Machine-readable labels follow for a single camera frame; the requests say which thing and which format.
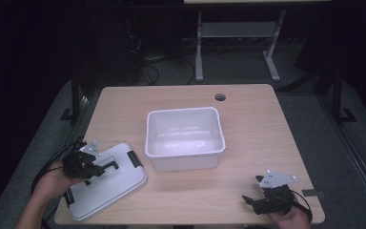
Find black upright stand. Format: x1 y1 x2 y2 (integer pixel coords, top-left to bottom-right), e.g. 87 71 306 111
59 68 91 124
314 65 357 124

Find black tape strip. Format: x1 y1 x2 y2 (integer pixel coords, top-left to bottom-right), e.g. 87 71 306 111
301 188 326 198

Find white box lid black latches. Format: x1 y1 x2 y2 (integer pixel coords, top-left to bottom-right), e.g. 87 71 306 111
62 141 149 223

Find person's right hand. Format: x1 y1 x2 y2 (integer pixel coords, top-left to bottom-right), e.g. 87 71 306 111
267 202 313 229

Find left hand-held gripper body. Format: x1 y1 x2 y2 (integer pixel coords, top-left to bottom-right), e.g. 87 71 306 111
61 135 107 179

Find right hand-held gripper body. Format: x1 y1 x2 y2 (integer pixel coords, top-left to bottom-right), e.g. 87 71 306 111
252 169 298 216

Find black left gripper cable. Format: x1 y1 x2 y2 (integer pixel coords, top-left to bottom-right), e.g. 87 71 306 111
30 140 81 196

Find grey metal stand frame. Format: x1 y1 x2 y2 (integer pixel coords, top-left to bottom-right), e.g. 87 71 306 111
194 9 288 83

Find white plastic storage box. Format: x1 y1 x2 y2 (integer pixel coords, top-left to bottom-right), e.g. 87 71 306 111
144 106 227 173

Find tangle of black floor cables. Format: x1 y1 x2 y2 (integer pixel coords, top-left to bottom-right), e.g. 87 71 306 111
130 32 198 86

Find person's left hand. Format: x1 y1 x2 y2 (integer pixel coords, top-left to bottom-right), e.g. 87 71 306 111
32 159 84 205

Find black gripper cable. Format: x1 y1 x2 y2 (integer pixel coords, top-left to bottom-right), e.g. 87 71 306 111
30 140 81 196
289 188 315 222

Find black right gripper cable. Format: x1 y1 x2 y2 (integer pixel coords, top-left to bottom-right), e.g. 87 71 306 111
289 188 315 222

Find aluminium floor rail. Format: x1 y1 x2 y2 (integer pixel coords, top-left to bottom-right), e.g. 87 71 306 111
20 92 101 229
317 94 366 221

